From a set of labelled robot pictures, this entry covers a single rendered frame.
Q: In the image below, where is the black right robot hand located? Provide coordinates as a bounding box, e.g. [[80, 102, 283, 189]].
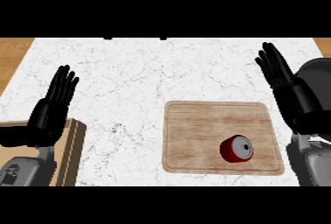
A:
[[253, 41, 331, 137]]

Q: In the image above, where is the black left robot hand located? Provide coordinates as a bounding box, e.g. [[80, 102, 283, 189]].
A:
[[0, 64, 82, 148]]

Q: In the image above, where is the tan wooden box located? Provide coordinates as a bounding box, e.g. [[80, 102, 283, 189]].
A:
[[0, 117, 89, 187]]

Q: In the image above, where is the wooden cutting board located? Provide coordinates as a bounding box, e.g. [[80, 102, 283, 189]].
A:
[[162, 100, 286, 177]]

